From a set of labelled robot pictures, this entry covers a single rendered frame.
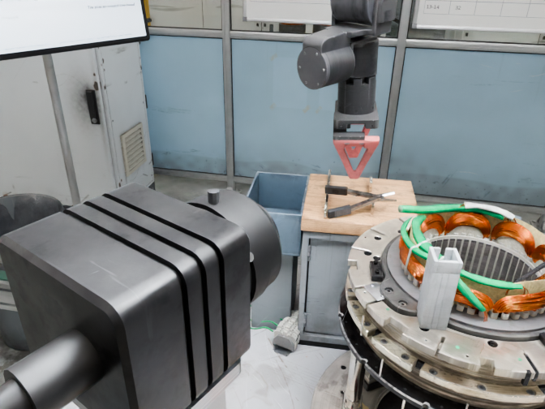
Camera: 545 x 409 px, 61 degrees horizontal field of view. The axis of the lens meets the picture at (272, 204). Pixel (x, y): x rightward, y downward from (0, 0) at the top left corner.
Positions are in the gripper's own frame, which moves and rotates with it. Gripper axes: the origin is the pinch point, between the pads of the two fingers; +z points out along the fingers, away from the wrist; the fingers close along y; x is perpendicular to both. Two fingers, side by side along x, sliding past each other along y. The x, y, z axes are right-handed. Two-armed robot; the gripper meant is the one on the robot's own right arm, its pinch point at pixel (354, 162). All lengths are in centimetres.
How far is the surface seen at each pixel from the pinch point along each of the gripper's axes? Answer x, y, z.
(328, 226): -3.8, 4.7, 9.5
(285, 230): -11.4, 3.5, 11.3
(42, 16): -73, -38, -20
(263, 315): -16.6, 1.7, 32.9
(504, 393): 15.0, 36.5, 9.1
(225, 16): -69, -209, 3
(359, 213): 1.3, 1.0, 9.0
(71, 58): -138, -155, 14
